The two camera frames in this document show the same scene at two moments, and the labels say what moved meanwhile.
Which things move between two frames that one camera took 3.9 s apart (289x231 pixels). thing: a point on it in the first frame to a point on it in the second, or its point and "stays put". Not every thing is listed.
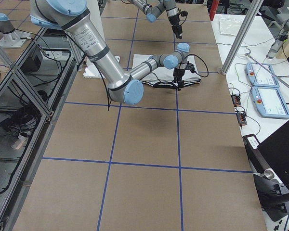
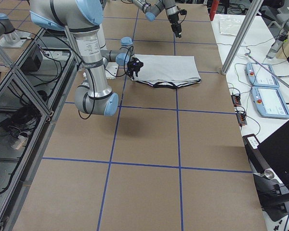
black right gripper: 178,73 to 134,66
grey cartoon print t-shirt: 164,77 stays put
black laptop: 281,148 stays put
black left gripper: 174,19 stays put
